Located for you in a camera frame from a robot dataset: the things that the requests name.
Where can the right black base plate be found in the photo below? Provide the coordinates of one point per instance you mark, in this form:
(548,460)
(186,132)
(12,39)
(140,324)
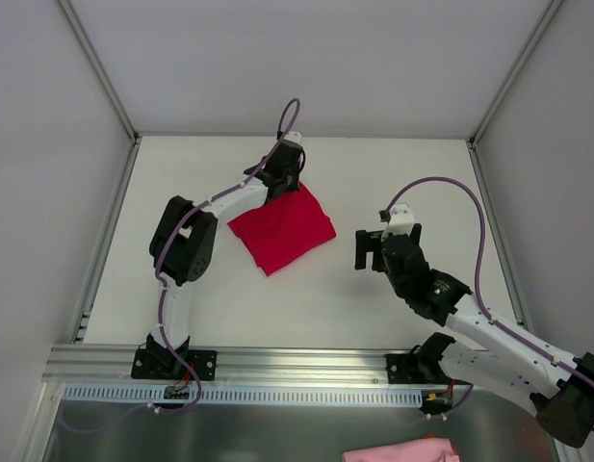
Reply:
(420,365)

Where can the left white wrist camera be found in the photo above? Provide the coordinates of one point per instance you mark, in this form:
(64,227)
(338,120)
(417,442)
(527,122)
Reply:
(293,137)

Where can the light pink folded shirt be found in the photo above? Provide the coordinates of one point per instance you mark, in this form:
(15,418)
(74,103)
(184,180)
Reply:
(420,450)

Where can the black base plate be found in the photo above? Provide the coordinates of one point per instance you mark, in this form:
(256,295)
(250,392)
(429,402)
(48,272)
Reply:
(154,361)
(420,365)

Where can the slotted grey cable duct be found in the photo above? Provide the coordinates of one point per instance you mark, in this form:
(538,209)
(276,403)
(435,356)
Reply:
(234,395)

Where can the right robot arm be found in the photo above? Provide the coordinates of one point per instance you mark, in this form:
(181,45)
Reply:
(553,385)

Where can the left aluminium frame post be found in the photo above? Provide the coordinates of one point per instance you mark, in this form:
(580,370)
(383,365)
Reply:
(81,36)

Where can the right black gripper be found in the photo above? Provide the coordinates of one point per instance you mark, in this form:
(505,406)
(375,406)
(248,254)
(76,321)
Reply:
(374,247)

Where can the red t-shirt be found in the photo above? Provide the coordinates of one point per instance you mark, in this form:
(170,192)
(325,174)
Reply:
(284,230)

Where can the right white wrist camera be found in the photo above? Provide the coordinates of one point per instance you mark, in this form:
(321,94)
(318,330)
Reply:
(400,221)

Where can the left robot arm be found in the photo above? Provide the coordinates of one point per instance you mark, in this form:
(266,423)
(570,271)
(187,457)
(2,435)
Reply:
(183,243)

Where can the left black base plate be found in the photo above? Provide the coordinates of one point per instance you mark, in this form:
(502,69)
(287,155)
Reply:
(154,361)

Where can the aluminium frame post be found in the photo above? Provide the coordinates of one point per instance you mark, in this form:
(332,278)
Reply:
(81,36)
(536,34)

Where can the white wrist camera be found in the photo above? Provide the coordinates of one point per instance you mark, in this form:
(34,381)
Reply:
(293,137)
(400,221)

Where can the aluminium front rail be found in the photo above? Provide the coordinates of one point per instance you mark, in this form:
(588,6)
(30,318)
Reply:
(358,368)

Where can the right aluminium frame post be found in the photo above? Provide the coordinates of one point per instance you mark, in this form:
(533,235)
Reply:
(536,34)

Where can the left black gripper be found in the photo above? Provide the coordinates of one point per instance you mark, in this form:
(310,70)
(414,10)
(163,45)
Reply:
(281,181)

